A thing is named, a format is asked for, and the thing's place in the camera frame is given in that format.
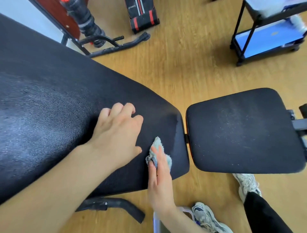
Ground person's left hand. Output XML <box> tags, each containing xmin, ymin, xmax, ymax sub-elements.
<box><xmin>89</xmin><ymin>102</ymin><xmax>144</xmax><ymax>168</ymax></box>

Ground person's right hand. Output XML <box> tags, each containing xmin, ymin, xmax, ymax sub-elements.
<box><xmin>147</xmin><ymin>145</ymin><xmax>177</xmax><ymax>212</ymax></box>

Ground light green cleaning cloth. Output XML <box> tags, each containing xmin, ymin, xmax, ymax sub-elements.
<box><xmin>146</xmin><ymin>136</ymin><xmax>173</xmax><ymax>171</ymax></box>

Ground person's left forearm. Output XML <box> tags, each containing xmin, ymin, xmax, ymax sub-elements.
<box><xmin>0</xmin><ymin>142</ymin><xmax>115</xmax><ymax>233</ymax></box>

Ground person's right forearm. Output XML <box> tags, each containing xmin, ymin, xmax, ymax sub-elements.
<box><xmin>153</xmin><ymin>205</ymin><xmax>207</xmax><ymax>233</ymax></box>

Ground black bench backrest pad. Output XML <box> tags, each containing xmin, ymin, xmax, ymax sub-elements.
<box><xmin>0</xmin><ymin>13</ymin><xmax>190</xmax><ymax>205</ymax></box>

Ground black tubular floor stand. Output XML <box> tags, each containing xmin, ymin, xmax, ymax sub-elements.
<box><xmin>78</xmin><ymin>32</ymin><xmax>151</xmax><ymax>58</ymax></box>

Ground white sneaker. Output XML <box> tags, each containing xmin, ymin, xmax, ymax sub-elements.
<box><xmin>233</xmin><ymin>173</ymin><xmax>262</xmax><ymax>203</ymax></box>
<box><xmin>191</xmin><ymin>202</ymin><xmax>233</xmax><ymax>233</ymax></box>

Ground black and red exercise machine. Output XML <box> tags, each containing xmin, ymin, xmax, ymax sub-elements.
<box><xmin>124</xmin><ymin>0</ymin><xmax>160</xmax><ymax>34</ymax></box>

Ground black foam roller bar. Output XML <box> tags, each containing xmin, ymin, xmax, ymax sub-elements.
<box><xmin>59</xmin><ymin>0</ymin><xmax>106</xmax><ymax>48</ymax></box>

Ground black bench seat pad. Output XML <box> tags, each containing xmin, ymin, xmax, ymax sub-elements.
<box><xmin>186</xmin><ymin>88</ymin><xmax>307</xmax><ymax>174</ymax></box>

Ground black trouser leg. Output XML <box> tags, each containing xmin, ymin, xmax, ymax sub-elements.
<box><xmin>243</xmin><ymin>192</ymin><xmax>293</xmax><ymax>233</ymax></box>

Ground black cart with blue shelves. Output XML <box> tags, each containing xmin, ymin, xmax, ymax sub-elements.
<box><xmin>230</xmin><ymin>0</ymin><xmax>307</xmax><ymax>67</ymax></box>

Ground white item on cart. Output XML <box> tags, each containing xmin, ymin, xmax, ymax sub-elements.
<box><xmin>245</xmin><ymin>0</ymin><xmax>307</xmax><ymax>18</ymax></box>

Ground red-brown board with black frame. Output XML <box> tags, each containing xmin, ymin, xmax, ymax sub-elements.
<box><xmin>28</xmin><ymin>0</ymin><xmax>90</xmax><ymax>56</ymax></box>

